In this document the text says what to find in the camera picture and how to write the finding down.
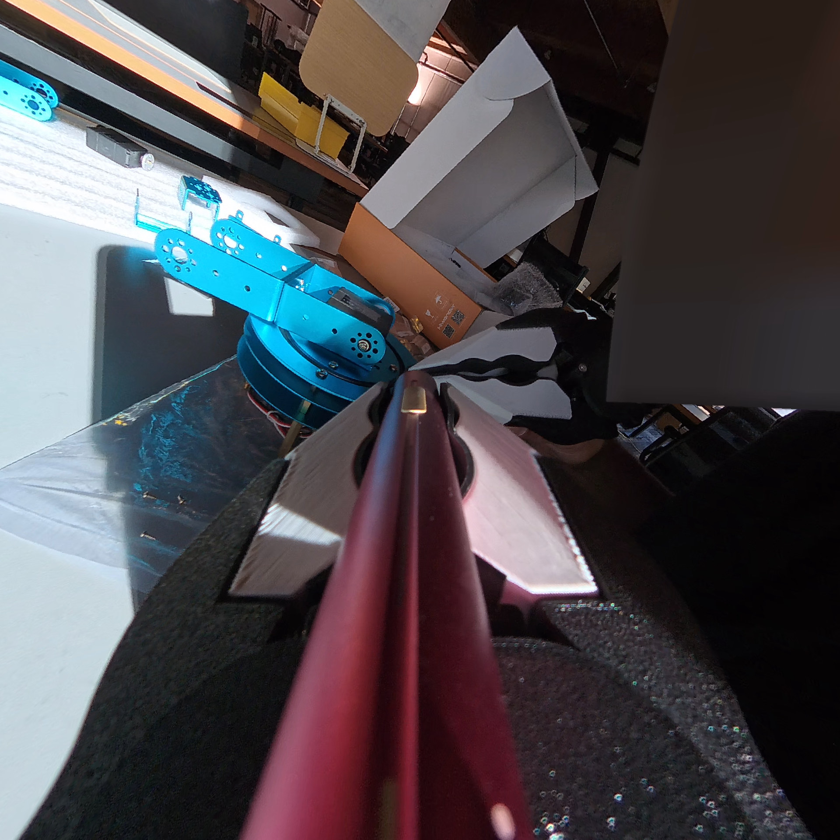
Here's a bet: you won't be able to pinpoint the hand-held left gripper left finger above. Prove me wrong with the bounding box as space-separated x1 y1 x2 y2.
228 382 396 601

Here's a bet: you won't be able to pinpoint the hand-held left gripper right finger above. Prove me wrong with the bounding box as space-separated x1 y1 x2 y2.
441 386 601 597

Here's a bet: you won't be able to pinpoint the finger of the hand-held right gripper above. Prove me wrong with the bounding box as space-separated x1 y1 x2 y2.
451 371 573 424
410 323 560 380

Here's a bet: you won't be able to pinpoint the blue toy robot arm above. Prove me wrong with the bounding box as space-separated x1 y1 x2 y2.
154 210 419 437

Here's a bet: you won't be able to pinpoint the white desk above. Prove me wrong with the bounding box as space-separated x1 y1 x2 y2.
0 112 368 840

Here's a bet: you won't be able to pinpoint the person's right hand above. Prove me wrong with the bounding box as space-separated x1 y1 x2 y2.
518 428 608 466

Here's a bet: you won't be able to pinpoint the bag of black parts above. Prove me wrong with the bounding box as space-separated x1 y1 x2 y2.
492 262 581 316

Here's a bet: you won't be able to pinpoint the white cardboard box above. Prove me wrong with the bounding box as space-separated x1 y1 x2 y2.
338 26 599 342

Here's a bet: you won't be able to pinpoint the clear plastic bag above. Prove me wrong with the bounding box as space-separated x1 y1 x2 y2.
0 357 309 605

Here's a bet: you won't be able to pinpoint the white foam block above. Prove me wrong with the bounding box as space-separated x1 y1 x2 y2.
200 174 303 247

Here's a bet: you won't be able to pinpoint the small yellow plastic bins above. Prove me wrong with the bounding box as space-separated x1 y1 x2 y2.
258 72 350 160

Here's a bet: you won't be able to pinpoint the white foam sheet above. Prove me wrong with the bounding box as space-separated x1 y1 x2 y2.
0 112 198 231

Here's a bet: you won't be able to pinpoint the black servo motor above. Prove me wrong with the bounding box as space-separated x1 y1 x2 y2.
85 126 155 170

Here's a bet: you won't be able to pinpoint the black monitor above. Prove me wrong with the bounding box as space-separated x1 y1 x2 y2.
105 0 250 64

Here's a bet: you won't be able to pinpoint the orange-edged table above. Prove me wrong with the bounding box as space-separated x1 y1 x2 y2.
0 0 370 198

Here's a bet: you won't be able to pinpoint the white metal frame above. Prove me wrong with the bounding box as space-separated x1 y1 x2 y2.
314 94 368 173

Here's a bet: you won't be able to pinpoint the small blue metal bracket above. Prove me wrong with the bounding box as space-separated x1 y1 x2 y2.
177 176 221 214

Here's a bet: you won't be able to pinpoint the blue round-ended metal bracket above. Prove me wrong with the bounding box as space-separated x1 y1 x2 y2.
0 60 60 123

